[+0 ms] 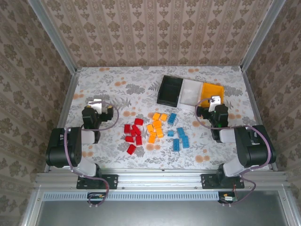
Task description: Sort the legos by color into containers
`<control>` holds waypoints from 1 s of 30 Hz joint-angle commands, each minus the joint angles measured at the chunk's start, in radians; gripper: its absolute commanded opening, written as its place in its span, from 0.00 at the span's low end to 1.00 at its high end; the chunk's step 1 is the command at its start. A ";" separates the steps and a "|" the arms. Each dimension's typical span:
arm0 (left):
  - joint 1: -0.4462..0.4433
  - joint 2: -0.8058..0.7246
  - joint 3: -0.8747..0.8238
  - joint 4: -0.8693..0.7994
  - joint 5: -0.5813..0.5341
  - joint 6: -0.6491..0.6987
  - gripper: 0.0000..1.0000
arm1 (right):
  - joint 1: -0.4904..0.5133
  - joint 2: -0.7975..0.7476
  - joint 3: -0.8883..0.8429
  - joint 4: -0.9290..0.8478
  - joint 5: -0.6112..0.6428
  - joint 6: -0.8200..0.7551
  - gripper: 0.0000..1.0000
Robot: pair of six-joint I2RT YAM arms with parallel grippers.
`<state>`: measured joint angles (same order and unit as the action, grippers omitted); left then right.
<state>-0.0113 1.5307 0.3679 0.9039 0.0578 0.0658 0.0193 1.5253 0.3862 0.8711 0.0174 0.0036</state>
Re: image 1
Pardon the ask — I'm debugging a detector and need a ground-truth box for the white plastic bin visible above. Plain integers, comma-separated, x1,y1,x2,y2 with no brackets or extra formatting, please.
180,79,204,110

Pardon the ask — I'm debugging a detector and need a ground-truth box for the yellow plastic bin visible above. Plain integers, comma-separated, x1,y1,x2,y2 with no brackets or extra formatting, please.
199,82,225,109

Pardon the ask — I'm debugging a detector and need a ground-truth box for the black plastic bin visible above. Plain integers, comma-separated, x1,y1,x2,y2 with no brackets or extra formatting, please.
157,75,184,108

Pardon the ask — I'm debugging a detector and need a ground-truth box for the floral table covering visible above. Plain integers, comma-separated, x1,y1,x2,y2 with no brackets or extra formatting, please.
53,66,270,170

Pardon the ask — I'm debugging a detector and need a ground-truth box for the small electronics board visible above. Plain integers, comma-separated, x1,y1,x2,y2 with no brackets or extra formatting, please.
217,192,237,204
87,192,107,205

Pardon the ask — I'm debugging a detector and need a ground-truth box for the grey metal panel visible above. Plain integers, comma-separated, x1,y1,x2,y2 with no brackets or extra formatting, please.
35,200,289,226

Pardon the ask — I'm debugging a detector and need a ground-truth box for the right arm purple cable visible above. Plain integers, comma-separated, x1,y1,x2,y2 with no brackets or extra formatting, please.
194,98,271,207

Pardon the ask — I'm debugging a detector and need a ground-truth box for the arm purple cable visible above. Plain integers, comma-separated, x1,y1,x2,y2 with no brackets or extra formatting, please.
194,98,271,207
63,101,120,208

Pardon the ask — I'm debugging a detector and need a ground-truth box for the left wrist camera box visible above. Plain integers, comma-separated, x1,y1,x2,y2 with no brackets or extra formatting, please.
88,98,103,115

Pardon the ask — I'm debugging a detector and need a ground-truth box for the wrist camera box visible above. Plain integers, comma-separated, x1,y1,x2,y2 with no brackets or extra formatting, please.
208,95,222,113
88,98,103,115

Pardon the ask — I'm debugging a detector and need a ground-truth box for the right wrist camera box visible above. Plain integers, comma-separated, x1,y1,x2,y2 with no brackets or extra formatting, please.
208,95,222,113

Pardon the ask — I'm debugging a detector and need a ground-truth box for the aluminium table side rail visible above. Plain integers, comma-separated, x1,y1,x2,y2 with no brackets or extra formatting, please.
44,67,82,172
241,67,278,171

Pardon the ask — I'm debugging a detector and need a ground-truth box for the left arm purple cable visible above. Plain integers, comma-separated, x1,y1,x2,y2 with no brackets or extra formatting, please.
63,101,120,208

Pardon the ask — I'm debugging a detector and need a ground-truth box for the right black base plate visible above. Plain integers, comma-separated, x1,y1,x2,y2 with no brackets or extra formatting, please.
201,173,245,190

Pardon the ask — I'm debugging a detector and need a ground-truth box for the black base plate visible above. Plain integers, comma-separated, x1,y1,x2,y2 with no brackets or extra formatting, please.
201,173,245,190
76,174,118,190

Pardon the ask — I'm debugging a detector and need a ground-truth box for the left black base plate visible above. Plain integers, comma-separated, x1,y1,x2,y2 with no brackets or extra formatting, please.
76,174,118,190

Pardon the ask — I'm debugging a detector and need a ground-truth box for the aluminium mounting rail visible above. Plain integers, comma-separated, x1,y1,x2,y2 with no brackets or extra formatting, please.
34,168,289,190

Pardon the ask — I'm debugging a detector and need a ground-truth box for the aluminium frame post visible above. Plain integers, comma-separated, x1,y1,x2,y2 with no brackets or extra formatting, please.
27,0,78,75
240,0,287,73

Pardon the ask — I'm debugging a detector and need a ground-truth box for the grey slotted cable duct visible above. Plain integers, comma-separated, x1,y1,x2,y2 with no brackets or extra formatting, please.
43,191,222,202

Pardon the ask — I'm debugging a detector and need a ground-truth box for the aluminium lower frame rail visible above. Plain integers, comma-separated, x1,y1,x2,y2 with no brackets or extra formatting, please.
20,186,44,226
278,189,301,226

